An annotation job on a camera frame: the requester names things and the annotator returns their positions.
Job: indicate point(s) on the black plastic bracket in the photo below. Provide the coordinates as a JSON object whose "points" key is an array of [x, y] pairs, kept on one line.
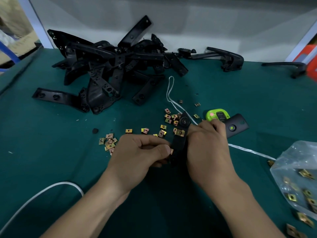
{"points": [[178, 143]]}

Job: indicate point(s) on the black device with green light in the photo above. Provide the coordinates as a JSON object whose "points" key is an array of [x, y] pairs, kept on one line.
{"points": [[237, 126]]}

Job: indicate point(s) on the person's right hand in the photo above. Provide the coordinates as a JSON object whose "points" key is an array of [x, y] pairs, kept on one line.
{"points": [[208, 156]]}

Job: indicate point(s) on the white frame post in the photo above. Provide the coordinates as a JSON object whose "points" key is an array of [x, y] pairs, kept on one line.
{"points": [[302, 44], [37, 24]]}

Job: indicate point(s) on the person's right thumb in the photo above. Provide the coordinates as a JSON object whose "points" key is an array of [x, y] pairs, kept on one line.
{"points": [[192, 130]]}

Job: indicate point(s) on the clear plastic bag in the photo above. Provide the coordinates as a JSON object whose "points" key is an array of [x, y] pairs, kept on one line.
{"points": [[297, 158]]}

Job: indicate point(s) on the green table cloth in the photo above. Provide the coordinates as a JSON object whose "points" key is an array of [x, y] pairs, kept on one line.
{"points": [[49, 146]]}

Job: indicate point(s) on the small black round cap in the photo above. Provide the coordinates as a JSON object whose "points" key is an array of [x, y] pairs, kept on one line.
{"points": [[95, 131]]}

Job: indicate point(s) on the person's left hand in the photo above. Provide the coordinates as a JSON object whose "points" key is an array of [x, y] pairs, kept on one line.
{"points": [[133, 158]]}

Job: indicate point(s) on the person's right forearm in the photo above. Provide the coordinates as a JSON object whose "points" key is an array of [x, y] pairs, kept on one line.
{"points": [[237, 210]]}

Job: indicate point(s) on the pile of black plastic brackets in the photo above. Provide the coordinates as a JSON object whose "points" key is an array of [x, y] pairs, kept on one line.
{"points": [[106, 69]]}

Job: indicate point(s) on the orange box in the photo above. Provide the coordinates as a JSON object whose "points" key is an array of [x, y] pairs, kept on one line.
{"points": [[310, 61]]}

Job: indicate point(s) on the person's left thumb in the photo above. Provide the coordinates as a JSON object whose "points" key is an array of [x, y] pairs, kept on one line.
{"points": [[161, 150]]}

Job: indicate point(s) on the cardboard box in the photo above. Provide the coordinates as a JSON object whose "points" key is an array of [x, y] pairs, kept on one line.
{"points": [[17, 27]]}

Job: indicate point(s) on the green timer device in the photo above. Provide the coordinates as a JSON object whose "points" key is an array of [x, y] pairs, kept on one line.
{"points": [[215, 114]]}

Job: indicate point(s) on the blue tube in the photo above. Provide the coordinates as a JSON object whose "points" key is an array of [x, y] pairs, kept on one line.
{"points": [[10, 55]]}

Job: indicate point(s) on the scattered brass clip nuts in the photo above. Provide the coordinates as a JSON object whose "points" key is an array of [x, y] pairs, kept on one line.
{"points": [[305, 173], [109, 143]]}

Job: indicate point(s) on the person's left forearm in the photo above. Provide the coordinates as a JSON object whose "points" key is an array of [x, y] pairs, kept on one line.
{"points": [[89, 210]]}

